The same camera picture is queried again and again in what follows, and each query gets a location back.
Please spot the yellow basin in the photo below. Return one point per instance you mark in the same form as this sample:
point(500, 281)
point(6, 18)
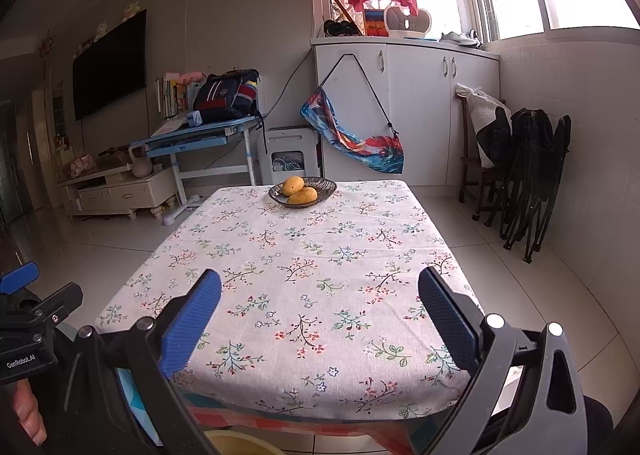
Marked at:
point(240, 445)

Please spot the white cabinet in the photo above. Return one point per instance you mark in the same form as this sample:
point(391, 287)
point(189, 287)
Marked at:
point(425, 110)

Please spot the small plush toy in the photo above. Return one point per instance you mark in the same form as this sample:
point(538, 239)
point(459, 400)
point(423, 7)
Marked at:
point(85, 47)
point(131, 11)
point(101, 31)

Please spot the orange and blue picture box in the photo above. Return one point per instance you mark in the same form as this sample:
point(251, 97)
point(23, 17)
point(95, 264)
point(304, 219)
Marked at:
point(375, 24)

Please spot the pink plush toy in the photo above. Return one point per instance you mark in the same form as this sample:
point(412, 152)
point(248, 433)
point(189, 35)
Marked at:
point(190, 77)

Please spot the white plastic seat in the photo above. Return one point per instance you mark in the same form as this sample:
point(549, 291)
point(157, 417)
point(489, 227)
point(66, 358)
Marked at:
point(407, 21)

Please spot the pink kettlebell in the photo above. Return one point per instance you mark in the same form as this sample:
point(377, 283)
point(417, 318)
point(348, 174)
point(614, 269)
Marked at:
point(141, 165)

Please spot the blue study desk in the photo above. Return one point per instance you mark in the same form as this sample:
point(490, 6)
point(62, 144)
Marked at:
point(200, 135)

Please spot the orange checkered table cover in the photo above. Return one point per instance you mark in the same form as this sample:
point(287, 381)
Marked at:
point(325, 435)

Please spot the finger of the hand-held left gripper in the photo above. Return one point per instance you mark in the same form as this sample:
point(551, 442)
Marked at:
point(20, 277)
point(57, 302)

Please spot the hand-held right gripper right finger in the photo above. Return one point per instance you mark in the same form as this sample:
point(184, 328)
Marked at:
point(447, 320)

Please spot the black television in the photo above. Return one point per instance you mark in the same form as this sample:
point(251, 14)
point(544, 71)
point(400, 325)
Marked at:
point(110, 65)

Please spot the white sneakers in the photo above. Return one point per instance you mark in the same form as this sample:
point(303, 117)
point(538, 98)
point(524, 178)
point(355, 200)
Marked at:
point(460, 38)

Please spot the black shoes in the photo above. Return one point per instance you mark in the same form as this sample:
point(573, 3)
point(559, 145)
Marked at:
point(340, 28)

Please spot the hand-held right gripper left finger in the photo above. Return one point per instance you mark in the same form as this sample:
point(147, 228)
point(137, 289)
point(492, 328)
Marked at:
point(192, 320)

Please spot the small blue box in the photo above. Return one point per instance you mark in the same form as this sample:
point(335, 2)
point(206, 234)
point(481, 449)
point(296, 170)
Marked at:
point(194, 117)

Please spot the folded black chairs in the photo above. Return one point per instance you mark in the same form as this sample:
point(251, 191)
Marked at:
point(530, 175)

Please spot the floral tablecloth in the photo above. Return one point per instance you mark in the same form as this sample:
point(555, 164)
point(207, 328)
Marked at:
point(310, 295)

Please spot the pink flower box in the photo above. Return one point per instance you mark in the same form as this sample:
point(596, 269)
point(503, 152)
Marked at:
point(82, 166)

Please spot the row of books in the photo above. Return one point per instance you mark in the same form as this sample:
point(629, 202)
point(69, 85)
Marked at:
point(172, 95)

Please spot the yellow mango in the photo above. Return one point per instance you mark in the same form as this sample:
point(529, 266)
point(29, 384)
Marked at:
point(303, 195)
point(292, 185)

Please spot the white paper sheet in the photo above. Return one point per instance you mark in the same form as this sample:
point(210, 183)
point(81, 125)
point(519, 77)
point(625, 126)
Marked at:
point(170, 127)

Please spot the wooden stick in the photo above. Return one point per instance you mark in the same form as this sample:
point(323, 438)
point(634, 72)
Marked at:
point(342, 7)

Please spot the person's left hand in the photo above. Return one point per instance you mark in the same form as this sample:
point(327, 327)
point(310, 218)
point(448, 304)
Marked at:
point(29, 412)

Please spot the wooden chair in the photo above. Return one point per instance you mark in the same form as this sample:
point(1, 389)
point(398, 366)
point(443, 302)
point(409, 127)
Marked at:
point(472, 175)

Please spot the person's left forearm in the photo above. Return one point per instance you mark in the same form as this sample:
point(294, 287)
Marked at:
point(54, 400)

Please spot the dark woven fruit basket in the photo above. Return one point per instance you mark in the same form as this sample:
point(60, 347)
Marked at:
point(325, 187)

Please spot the light blue plastic cover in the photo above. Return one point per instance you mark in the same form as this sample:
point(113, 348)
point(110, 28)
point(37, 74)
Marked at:
point(137, 405)

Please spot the dark blue backpack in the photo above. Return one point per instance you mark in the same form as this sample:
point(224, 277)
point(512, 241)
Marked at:
point(225, 95)

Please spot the white bag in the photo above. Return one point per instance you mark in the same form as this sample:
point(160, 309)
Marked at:
point(485, 110)

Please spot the cream television stand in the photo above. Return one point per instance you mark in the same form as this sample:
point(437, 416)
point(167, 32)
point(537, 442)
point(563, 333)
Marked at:
point(120, 195)

